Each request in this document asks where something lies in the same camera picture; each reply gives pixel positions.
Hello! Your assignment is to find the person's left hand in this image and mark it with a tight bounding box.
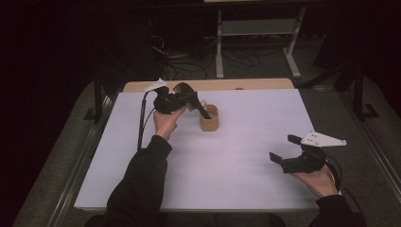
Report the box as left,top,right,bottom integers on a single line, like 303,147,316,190
152,105,188,142

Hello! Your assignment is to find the tangle of floor cables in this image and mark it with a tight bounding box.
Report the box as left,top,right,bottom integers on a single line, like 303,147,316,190
150,33,263,80

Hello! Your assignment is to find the person's right hand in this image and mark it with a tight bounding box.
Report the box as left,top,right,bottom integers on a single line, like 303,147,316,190
290,165,340,200

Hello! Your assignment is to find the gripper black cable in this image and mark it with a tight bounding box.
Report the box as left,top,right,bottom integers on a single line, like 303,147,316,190
323,155,364,216
136,89,158,152

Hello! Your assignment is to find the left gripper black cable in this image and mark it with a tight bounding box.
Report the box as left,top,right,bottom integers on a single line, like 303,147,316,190
136,89,158,152

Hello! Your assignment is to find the black metal stand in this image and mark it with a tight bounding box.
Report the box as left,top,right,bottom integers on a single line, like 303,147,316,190
295,61,381,123
82,71,128,125

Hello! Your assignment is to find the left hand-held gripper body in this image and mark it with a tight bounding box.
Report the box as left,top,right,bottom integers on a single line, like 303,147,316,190
144,78,189,115

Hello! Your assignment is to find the wooden utensil holder cup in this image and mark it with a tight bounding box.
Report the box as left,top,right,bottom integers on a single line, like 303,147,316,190
199,104,220,132

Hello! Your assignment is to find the white metal desk frame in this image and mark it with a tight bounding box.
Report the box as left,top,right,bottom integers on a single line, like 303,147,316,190
215,6,307,80

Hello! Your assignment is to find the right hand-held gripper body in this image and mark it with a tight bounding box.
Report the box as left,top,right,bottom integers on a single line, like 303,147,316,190
281,131,348,175

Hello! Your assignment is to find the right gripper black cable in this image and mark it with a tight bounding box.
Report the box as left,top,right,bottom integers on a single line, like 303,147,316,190
323,155,364,216

